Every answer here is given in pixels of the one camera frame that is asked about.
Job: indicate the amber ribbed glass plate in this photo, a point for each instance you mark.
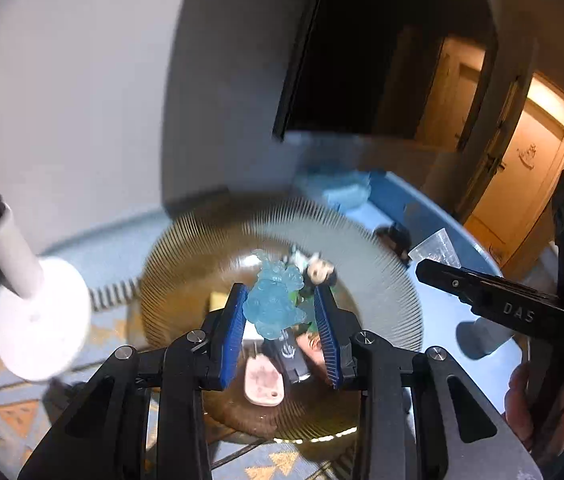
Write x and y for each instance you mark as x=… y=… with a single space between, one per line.
x=187 y=260

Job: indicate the black monitor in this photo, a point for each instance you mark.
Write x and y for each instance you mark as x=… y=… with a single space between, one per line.
x=361 y=50

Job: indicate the translucent blue figure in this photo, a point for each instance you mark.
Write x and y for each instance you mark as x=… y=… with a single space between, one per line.
x=274 y=300

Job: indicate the small green toy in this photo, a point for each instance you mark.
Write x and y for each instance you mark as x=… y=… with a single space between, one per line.
x=296 y=301

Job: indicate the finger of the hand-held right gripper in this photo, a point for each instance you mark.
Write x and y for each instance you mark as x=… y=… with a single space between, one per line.
x=449 y=280

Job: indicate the black card with white print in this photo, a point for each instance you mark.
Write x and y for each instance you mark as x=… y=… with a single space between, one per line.
x=289 y=357

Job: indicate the white desk lamp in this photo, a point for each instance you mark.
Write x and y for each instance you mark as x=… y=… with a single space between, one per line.
x=42 y=320

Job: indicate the pink oval tag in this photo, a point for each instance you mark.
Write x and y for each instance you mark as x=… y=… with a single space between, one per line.
x=262 y=377

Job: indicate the black white striped strip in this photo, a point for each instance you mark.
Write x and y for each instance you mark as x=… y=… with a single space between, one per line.
x=114 y=295

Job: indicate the blue tray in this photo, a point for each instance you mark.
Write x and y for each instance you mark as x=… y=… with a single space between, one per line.
x=461 y=310

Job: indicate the wooden door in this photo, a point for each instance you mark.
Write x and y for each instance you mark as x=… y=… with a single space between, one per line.
x=526 y=170

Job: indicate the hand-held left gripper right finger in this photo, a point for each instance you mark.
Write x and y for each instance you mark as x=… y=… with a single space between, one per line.
x=328 y=340

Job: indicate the person's right hand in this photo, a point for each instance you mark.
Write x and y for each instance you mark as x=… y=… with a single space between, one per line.
x=519 y=400

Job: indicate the pink rectangular trinket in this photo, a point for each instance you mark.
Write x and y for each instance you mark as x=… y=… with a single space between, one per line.
x=312 y=349

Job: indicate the clear plastic cup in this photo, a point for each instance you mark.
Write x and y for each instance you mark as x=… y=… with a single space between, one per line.
x=436 y=247

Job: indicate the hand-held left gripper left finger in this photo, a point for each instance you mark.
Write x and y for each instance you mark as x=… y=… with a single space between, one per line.
x=232 y=335

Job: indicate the small doll figurine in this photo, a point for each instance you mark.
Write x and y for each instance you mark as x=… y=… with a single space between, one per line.
x=319 y=271

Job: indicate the small black object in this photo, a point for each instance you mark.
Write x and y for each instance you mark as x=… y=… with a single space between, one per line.
x=394 y=240

